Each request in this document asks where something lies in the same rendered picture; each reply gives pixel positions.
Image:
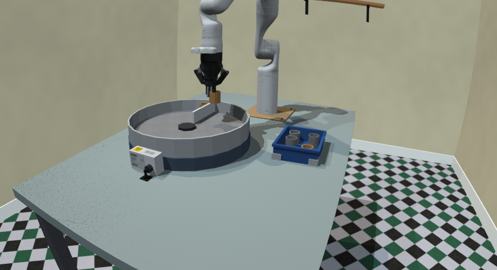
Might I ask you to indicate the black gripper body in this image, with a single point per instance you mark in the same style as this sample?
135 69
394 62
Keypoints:
211 60

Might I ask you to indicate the blue crate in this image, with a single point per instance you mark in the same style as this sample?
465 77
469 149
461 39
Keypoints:
298 154

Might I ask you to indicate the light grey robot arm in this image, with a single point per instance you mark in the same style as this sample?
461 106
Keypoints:
267 75

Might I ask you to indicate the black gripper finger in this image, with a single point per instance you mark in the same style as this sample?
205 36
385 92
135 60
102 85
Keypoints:
213 79
204 79

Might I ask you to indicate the grey metal sleeve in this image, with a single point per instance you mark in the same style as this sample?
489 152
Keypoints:
291 141
313 139
295 133

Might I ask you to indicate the grey round turntable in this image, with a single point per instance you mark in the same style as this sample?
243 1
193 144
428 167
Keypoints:
217 135

